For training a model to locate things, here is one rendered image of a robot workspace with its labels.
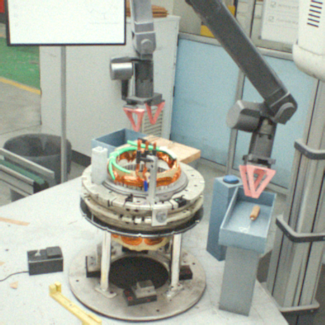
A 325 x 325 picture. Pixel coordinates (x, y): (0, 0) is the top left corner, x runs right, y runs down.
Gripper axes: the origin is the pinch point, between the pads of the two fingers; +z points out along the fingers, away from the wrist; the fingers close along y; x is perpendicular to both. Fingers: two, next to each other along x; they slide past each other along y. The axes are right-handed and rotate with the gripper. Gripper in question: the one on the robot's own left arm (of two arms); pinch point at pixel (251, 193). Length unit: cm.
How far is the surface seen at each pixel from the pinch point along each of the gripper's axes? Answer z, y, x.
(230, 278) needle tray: 22.6, -5.4, -0.1
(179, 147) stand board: -9.4, -38.7, -18.1
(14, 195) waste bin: 30, -168, -100
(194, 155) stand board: -7.6, -35.1, -13.2
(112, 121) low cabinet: -28, -248, -62
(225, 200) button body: 4.0, -23.1, -2.6
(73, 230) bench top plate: 24, -43, -47
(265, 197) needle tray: 0.6, -12.8, 6.4
